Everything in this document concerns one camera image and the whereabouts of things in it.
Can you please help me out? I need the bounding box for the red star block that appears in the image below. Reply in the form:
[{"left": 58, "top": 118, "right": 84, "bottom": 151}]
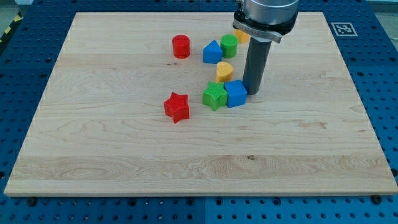
[{"left": 164, "top": 92, "right": 190, "bottom": 123}]

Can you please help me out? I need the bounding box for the yellow heart block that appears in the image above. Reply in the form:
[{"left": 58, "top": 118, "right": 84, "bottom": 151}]
[{"left": 216, "top": 62, "right": 234, "bottom": 82}]

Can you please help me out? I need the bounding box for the blue cube block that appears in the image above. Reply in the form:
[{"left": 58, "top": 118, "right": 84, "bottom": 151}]
[{"left": 224, "top": 80, "right": 247, "bottom": 108}]

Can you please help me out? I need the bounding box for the red cylinder block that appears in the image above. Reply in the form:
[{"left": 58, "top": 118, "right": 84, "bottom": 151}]
[{"left": 172, "top": 34, "right": 190, "bottom": 58}]

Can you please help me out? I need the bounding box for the wooden board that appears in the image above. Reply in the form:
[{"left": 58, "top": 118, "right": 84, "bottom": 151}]
[{"left": 4, "top": 12, "right": 397, "bottom": 197}]

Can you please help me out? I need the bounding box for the yellow block behind tool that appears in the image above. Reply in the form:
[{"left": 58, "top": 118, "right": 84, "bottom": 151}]
[{"left": 234, "top": 29, "right": 251, "bottom": 44}]

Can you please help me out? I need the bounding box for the green cylinder block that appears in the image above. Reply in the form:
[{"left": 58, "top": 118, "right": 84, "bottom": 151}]
[{"left": 220, "top": 34, "right": 238, "bottom": 58}]

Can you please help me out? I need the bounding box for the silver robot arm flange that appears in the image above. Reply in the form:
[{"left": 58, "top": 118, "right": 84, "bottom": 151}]
[{"left": 233, "top": 0, "right": 299, "bottom": 43}]

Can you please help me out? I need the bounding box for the blue triangle block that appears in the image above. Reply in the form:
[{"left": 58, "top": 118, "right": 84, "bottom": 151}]
[{"left": 203, "top": 40, "right": 223, "bottom": 64}]

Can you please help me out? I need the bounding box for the green star block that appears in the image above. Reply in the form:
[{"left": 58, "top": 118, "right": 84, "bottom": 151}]
[{"left": 202, "top": 82, "right": 228, "bottom": 111}]

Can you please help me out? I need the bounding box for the white fiducial marker tag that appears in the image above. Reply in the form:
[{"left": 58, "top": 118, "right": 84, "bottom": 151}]
[{"left": 331, "top": 22, "right": 357, "bottom": 37}]

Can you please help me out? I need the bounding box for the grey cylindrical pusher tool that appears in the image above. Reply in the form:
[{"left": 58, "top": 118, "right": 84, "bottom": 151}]
[{"left": 242, "top": 37, "right": 271, "bottom": 95}]

